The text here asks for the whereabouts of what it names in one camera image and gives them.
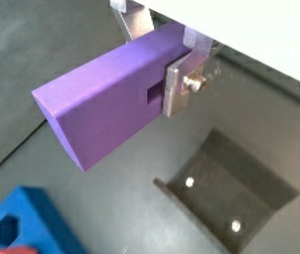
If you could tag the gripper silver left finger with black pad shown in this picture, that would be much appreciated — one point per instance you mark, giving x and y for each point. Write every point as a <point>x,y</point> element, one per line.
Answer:
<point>133,18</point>

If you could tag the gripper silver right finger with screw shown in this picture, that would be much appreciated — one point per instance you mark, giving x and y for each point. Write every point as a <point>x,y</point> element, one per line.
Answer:
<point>185,78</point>

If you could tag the purple double-square block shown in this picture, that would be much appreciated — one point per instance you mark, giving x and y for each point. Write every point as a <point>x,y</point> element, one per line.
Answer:
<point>103,101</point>

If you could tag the blue shape-sorter board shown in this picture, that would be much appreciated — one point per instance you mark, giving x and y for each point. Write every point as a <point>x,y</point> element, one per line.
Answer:
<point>32,223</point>

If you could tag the black curved stand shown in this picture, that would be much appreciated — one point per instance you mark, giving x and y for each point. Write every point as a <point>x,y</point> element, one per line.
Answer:
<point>228,192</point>

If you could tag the red pentagon block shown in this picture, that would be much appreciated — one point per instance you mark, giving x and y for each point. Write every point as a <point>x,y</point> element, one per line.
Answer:
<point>19,250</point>

